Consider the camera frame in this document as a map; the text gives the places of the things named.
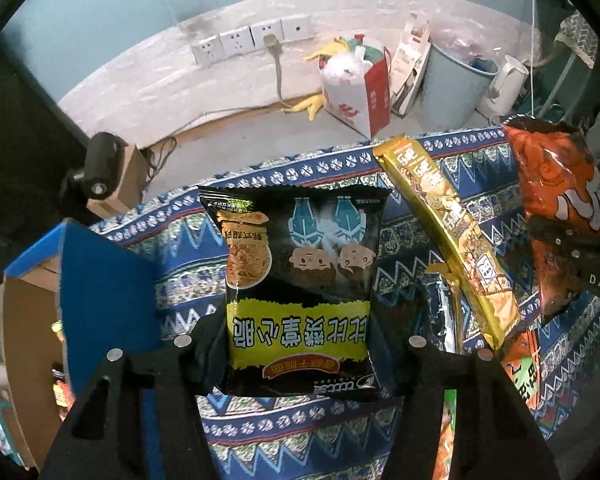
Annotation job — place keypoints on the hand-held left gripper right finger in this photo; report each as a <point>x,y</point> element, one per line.
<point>395,360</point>

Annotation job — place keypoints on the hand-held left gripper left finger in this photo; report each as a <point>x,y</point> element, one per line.
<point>200,360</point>

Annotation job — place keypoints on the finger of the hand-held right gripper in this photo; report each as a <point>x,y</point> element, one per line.
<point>552,237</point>

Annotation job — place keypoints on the large orange snack packet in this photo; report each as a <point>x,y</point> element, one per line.
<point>550,170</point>

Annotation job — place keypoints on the silver foil snack packet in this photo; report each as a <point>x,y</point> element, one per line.
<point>442,310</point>

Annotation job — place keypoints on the long gold snack packet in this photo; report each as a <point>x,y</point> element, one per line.
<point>455,220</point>

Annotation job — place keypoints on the blue-rimmed cardboard box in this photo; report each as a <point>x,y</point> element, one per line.
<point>105,300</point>

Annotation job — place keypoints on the black snack packet yellow label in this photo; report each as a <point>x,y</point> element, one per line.
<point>300,260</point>

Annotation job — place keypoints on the blue patterned tablecloth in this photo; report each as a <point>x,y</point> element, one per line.
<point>180,260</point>

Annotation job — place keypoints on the white electric kettle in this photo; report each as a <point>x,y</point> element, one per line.
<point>505,85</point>

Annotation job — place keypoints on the blue-grey trash bin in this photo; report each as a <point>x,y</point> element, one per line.
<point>450,90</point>

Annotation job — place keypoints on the small brown cardboard box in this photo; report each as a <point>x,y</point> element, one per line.
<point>134,170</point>

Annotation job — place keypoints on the chevron patterned cloth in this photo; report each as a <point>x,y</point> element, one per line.
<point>580,35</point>

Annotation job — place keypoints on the clear plastic bin liner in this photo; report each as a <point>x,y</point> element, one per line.
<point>455,40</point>

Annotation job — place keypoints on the red white paper bag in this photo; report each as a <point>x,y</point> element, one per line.
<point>375,100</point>

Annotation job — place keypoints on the white cardboard packaging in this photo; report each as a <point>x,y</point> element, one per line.
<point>407,60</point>

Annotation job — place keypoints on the black cloth backdrop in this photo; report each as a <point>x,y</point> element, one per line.
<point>20,185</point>

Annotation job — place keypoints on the white plastic bag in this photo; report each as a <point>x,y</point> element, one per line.
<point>345,70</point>

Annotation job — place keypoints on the yellow banana peel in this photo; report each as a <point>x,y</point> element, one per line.
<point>330,49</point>
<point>310,105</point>

